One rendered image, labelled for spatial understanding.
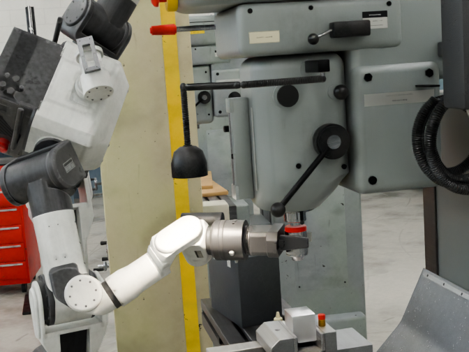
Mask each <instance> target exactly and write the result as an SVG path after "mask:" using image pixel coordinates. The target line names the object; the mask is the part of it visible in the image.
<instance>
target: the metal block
mask: <svg viewBox="0 0 469 352"><path fill-rule="evenodd" d="M284 312H285V325H286V326H287V327H288V328H289V329H290V330H291V331H292V333H293V334H294V335H295V336H296V337H297V343H302V342H310V341H315V340H317V339H316V326H315V313H313V312H312V311H311V310H310V309H309V308H308V307H307V306H305V307H295V308H290V309H284Z"/></svg>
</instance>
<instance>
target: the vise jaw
mask: <svg viewBox="0 0 469 352"><path fill-rule="evenodd" d="M256 339H257V341H258V342H259V344H260V345H261V346H262V348H263V349H264V350H265V351H266V352H298V343H297V337H296V336H295V335H294V334H293V333H292V331H291V330H290V329H289V328H288V327H287V326H286V325H285V324H284V323H283V322H282V321H281V320H279V321H268V322H264V323H263V324H262V325H261V326H260V327H259V328H258V329H257V330H256Z"/></svg>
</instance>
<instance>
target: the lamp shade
mask: <svg viewBox="0 0 469 352"><path fill-rule="evenodd" d="M171 171H172V178H175V179H189V178H196V177H204V176H207V175H208V170H207V160H206V157H205V155H204V152H203V150H202V149H200V148H199V147H197V146H195V145H183V146H182V147H179V148H178V149H177V150H176V151H174V153H173V156H172V162H171Z"/></svg>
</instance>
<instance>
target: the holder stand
mask: <svg viewBox="0 0 469 352"><path fill-rule="evenodd" d="M209 278H210V288H211V306H212V307H213V308H214V309H215V310H216V311H218V312H220V313H221V314H222V315H224V316H225V317H227V318H228V319H230V320H231V321H232V322H234V323H236V324H237V325H238V326H240V327H241V328H247V327H251V326H255V325H261V324H263V323H264V322H268V321H273V320H274V318H275V317H276V312H279V314H280V317H282V304H281V282H280V270H279V258H269V257H268V256H251V255H250V254H249V255H248V259H247V260H246V261H238V263H235V261H217V260H215V258H214V257H211V260H210V261H209ZM282 318H283V317H282Z"/></svg>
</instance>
